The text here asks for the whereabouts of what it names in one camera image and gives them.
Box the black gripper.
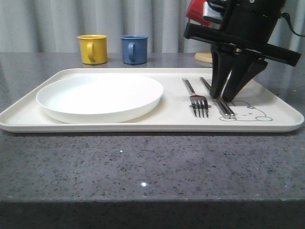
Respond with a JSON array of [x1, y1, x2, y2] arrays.
[[184, 0, 301, 102]]

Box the silver metal fork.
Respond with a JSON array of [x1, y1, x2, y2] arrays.
[[182, 78, 209, 119]]

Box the white round plate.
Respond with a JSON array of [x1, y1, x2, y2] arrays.
[[36, 73, 163, 124]]

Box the wooden mug tree stand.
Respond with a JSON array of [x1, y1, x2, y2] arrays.
[[194, 51, 213, 63]]

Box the cream rabbit serving tray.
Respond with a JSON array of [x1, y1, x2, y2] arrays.
[[0, 68, 305, 133]]

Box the red enamel mug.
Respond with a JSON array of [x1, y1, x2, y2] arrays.
[[186, 0, 212, 27]]

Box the blue enamel mug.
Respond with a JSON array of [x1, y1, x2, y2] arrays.
[[121, 35, 148, 65]]

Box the yellow enamel mug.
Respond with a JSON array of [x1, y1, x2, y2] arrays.
[[77, 34, 108, 65]]

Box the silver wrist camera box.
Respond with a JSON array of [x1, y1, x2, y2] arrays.
[[203, 0, 226, 24]]

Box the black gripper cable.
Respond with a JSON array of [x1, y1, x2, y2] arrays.
[[280, 11, 305, 38]]

